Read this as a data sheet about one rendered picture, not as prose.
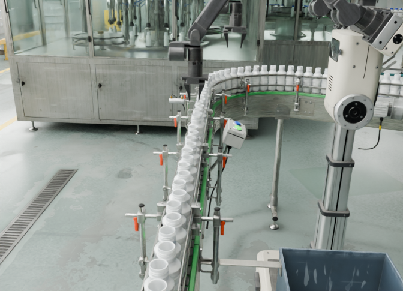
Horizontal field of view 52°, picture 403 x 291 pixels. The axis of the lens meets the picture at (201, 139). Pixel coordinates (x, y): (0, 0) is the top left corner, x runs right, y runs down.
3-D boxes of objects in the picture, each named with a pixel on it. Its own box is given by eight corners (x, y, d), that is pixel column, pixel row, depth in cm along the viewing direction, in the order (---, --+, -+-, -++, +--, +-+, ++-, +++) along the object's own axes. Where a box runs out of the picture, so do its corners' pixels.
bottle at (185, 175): (170, 222, 125) (169, 172, 119) (185, 215, 129) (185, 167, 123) (183, 230, 121) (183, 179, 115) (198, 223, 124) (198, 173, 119)
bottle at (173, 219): (164, 284, 99) (162, 224, 93) (160, 268, 104) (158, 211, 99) (188, 280, 100) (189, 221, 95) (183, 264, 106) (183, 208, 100)
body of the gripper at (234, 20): (223, 29, 197) (225, 12, 194) (245, 29, 196) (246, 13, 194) (223, 30, 191) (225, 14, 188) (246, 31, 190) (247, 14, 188)
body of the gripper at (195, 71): (207, 83, 154) (208, 62, 152) (180, 81, 155) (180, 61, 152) (208, 78, 160) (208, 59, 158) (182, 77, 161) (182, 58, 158)
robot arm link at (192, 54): (202, 46, 150) (203, 44, 155) (183, 45, 150) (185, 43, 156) (202, 65, 152) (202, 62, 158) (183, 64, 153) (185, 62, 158)
